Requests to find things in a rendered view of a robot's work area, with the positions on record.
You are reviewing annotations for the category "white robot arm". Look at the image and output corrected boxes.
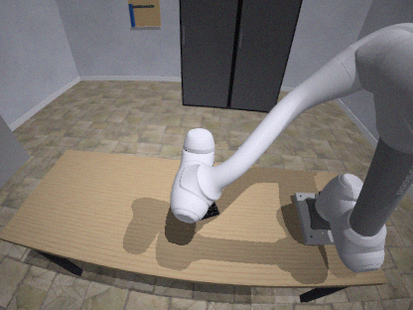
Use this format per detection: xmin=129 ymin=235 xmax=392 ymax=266
xmin=170 ymin=23 xmax=413 ymax=273

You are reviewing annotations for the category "black knob box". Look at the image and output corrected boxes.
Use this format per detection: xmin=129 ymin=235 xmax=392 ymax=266
xmin=202 ymin=202 xmax=219 ymax=220

